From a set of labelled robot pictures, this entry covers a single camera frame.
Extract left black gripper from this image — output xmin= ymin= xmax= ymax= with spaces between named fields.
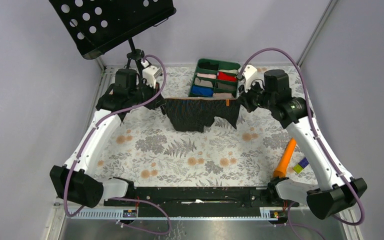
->
xmin=129 ymin=78 xmax=167 ymax=110

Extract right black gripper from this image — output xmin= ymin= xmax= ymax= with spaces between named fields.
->
xmin=237 ymin=78 xmax=275 ymax=113

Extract black striped underwear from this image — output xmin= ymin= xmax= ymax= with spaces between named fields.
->
xmin=162 ymin=97 xmax=241 ymax=133

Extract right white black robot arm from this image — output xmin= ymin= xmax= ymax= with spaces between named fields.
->
xmin=237 ymin=65 xmax=368 ymax=220

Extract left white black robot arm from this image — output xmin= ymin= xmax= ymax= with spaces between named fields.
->
xmin=50 ymin=66 xmax=165 ymax=208

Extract white rolled cloth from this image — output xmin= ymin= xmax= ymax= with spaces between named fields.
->
xmin=218 ymin=69 xmax=239 ymax=75

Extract grey rolled cloth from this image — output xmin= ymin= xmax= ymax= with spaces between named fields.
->
xmin=216 ymin=82 xmax=237 ymax=92

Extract light pink rolled cloth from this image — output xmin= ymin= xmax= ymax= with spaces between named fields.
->
xmin=212 ymin=92 xmax=234 ymax=99

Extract red rolled cloth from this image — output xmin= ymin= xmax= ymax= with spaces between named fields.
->
xmin=217 ymin=71 xmax=237 ymax=82

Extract floral patterned table mat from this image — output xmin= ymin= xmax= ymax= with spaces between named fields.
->
xmin=85 ymin=65 xmax=339 ymax=188

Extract green divided organizer tray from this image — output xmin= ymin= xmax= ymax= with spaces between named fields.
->
xmin=188 ymin=58 xmax=241 ymax=99

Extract beige rolled cloth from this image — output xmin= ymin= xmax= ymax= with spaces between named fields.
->
xmin=194 ymin=77 xmax=214 ymax=88

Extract purple toy brick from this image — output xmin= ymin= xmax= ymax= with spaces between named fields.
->
xmin=298 ymin=157 xmax=309 ymax=169

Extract black rolled cloth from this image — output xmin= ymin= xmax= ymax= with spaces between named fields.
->
xmin=197 ymin=61 xmax=219 ymax=71

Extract black perforated music stand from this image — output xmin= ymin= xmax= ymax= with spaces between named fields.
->
xmin=49 ymin=0 xmax=177 ymax=70

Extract orange carrot toy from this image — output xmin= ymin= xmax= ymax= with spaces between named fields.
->
xmin=272 ymin=138 xmax=297 ymax=178

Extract green toy brick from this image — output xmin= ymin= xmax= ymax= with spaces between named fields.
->
xmin=292 ymin=164 xmax=305 ymax=174

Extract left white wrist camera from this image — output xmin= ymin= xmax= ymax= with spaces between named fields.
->
xmin=142 ymin=65 xmax=163 ymax=89

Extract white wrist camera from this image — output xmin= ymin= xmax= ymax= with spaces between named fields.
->
xmin=236 ymin=64 xmax=258 ymax=93
xmin=142 ymin=65 xmax=163 ymax=89

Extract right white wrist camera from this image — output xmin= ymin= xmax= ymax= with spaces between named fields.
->
xmin=236 ymin=64 xmax=258 ymax=93

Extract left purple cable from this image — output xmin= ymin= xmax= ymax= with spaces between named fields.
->
xmin=62 ymin=54 xmax=173 ymax=236

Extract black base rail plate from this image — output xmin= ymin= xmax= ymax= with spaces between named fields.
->
xmin=103 ymin=186 xmax=289 ymax=219

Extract aluminium frame rails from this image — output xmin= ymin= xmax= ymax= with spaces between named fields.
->
xmin=50 ymin=0 xmax=367 ymax=226

